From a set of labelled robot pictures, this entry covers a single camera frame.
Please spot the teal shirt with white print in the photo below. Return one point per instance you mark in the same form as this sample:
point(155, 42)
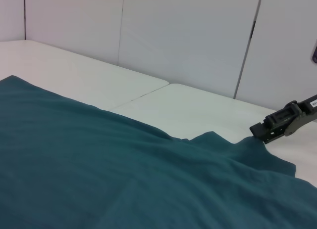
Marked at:
point(123, 164)

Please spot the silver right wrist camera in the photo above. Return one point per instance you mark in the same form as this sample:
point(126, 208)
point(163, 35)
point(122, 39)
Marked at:
point(315, 54)

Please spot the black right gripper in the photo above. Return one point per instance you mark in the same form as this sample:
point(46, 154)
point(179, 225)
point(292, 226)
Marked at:
point(294, 117)

